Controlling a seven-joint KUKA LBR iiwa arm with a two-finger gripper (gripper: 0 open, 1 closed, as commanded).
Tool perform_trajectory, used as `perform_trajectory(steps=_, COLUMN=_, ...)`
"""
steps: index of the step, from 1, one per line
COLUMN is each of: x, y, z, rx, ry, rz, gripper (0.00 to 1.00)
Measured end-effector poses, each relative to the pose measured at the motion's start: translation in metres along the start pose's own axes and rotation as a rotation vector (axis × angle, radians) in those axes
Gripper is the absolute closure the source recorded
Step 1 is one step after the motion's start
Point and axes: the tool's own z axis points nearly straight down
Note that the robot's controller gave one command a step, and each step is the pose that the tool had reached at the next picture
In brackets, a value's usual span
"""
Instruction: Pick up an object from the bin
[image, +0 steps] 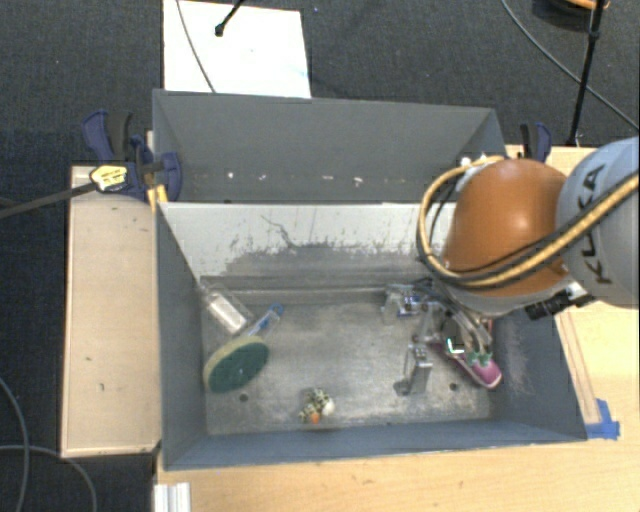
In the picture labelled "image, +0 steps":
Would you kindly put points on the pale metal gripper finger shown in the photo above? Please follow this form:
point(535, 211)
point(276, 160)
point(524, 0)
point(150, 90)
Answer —
point(395, 304)
point(419, 372)

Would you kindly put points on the purple and white toy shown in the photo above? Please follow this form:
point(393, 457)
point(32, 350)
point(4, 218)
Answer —
point(482, 374)

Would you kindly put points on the grey metal bin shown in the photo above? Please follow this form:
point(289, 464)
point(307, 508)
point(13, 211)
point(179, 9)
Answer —
point(350, 345)

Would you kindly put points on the small spotted toy animal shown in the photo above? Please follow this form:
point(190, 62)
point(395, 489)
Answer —
point(318, 405)

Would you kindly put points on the blue and clear plastic tool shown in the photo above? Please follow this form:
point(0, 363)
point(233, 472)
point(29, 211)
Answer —
point(265, 320)

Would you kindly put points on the green and yellow round sponge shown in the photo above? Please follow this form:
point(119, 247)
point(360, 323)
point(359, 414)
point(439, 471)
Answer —
point(239, 367)

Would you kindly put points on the clear plastic bottle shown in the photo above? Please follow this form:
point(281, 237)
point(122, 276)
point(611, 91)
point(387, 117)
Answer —
point(224, 310)

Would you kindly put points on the pale wood flat board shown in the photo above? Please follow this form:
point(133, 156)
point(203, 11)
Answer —
point(112, 320)

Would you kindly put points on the black cylinder on white bracket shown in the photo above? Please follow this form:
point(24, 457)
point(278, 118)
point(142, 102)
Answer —
point(552, 303)

